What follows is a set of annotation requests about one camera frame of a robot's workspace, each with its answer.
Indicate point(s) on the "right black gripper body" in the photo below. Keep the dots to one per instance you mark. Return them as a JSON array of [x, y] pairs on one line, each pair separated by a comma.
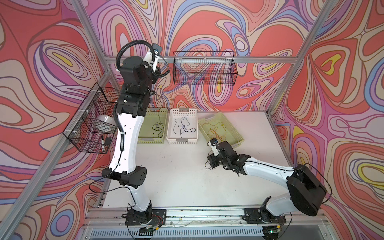
[[216, 161]]

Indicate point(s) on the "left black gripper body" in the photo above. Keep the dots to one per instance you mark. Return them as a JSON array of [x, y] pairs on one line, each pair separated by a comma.
[[149, 78]]

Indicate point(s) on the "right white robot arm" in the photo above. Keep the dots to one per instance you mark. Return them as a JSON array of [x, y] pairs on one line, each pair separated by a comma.
[[305, 191]]

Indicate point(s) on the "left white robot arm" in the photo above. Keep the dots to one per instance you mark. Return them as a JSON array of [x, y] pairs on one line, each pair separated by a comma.
[[129, 113]]

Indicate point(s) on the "right green plastic basket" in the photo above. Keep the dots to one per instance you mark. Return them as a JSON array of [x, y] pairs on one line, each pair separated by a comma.
[[219, 127]]

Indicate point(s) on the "green plastic basket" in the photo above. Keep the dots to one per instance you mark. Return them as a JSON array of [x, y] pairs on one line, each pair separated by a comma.
[[219, 127], [154, 127]]

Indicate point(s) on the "white plastic basket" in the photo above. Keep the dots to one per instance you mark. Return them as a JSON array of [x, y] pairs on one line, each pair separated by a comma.
[[183, 127]]

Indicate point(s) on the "left green plastic basket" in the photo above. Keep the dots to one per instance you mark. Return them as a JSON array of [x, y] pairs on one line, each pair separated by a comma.
[[154, 127]]

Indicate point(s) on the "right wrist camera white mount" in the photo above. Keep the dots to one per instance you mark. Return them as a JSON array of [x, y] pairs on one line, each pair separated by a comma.
[[213, 144]]

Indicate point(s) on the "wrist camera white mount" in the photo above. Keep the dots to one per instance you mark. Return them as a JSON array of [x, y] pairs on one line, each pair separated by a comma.
[[153, 58], [213, 144]]

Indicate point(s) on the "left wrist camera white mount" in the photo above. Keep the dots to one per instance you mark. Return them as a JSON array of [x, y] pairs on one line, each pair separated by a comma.
[[153, 58]]

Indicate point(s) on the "black wire basket back wall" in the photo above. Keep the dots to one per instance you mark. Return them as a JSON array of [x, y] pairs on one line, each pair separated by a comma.
[[208, 68]]

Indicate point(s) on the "black wire basket wall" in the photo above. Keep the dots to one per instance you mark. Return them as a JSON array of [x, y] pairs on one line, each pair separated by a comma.
[[208, 68], [95, 128]]

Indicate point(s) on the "black wire basket left wall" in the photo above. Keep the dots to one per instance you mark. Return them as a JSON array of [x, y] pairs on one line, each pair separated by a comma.
[[95, 128]]

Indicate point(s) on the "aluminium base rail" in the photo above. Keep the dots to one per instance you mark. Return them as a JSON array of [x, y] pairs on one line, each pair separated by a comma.
[[217, 216]]

